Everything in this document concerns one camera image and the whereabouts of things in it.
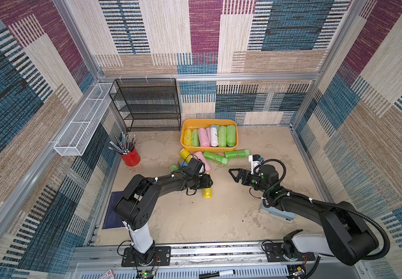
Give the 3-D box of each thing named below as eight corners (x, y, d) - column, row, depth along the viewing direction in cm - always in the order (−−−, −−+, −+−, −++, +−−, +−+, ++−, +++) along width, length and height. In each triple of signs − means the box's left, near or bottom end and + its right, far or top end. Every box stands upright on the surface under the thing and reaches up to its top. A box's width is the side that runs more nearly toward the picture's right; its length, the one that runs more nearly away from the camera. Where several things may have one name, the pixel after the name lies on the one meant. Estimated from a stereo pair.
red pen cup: (126, 167, 105) (119, 156, 97) (129, 158, 109) (122, 147, 101) (138, 167, 105) (133, 156, 97) (141, 158, 109) (135, 147, 101)
